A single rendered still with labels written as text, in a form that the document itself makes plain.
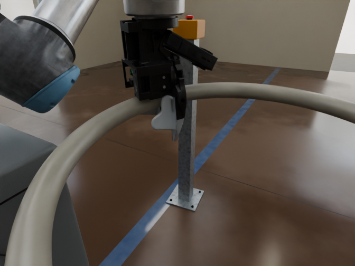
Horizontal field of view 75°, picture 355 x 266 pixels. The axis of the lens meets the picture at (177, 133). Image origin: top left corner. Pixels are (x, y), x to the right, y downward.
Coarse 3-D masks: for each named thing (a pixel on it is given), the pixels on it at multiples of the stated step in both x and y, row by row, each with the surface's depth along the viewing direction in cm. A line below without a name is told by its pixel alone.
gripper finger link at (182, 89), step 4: (176, 76) 39; (176, 80) 38; (180, 80) 38; (176, 84) 39; (180, 84) 38; (184, 84) 38; (176, 88) 38; (180, 88) 38; (184, 88) 38; (172, 92) 39; (176, 92) 38; (180, 92) 38; (184, 92) 38; (172, 96) 40; (176, 96) 39; (180, 96) 38; (184, 96) 39; (176, 100) 39; (180, 100) 38; (184, 100) 39; (176, 104) 40; (180, 104) 39; (184, 104) 39; (176, 108) 40; (180, 108) 40; (184, 108) 40; (176, 112) 40; (180, 112) 40; (184, 112) 40; (176, 116) 40; (180, 116) 41; (184, 116) 41
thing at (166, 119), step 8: (168, 96) 40; (168, 104) 40; (160, 112) 40; (168, 112) 40; (152, 120) 40; (160, 120) 40; (168, 120) 41; (176, 120) 41; (160, 128) 41; (168, 128) 41; (176, 128) 42; (176, 136) 43
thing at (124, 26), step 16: (176, 16) 36; (128, 32) 33; (144, 32) 34; (160, 32) 36; (128, 48) 35; (144, 48) 35; (160, 48) 36; (128, 64) 37; (144, 64) 36; (160, 64) 36; (176, 64) 38; (144, 80) 37; (160, 80) 37; (144, 96) 37; (160, 96) 38
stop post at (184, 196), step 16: (176, 32) 107; (192, 32) 104; (192, 80) 116; (192, 112) 124; (192, 128) 130; (192, 144) 135; (192, 160) 142; (192, 176) 148; (176, 192) 160; (192, 192) 156; (192, 208) 147
